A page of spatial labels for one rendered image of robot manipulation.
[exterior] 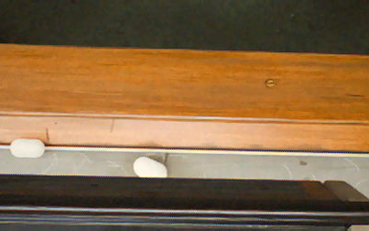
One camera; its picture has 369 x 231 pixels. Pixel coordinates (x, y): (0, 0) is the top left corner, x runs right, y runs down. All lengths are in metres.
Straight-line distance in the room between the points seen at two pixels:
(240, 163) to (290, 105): 0.08
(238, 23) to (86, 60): 1.01
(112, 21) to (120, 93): 1.02
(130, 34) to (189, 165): 1.03
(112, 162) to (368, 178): 0.28
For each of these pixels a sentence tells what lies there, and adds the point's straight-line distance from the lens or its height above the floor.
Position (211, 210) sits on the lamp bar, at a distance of 0.32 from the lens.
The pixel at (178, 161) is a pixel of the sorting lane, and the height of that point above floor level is 0.74.
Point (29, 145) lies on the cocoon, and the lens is 0.74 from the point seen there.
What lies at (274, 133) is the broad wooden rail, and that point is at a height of 0.76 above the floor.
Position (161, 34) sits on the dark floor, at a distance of 1.73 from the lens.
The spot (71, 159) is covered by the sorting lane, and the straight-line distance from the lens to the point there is 0.75.
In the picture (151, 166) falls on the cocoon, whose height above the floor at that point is 0.76.
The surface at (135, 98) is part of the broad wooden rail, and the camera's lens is 0.75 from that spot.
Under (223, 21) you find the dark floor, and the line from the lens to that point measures 1.76.
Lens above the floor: 1.41
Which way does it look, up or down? 60 degrees down
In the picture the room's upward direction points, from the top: 8 degrees clockwise
